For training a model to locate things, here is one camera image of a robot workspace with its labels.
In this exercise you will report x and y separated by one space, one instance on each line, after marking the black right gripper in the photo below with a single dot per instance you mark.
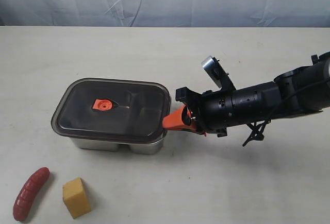
211 110

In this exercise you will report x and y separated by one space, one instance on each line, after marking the dark transparent lunch box lid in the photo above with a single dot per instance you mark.
112 110

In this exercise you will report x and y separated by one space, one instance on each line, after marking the yellow toy cheese block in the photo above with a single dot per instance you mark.
75 198

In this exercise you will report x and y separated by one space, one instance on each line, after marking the red toy sausage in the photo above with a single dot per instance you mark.
28 193

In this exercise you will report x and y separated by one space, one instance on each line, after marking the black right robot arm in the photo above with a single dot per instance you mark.
299 92

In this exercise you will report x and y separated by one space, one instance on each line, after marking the stainless steel lunch box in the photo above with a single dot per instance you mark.
138 148

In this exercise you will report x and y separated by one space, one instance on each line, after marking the blue wrinkled backdrop cloth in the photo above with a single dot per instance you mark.
166 13

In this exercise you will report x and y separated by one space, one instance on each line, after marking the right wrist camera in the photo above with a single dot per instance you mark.
218 75

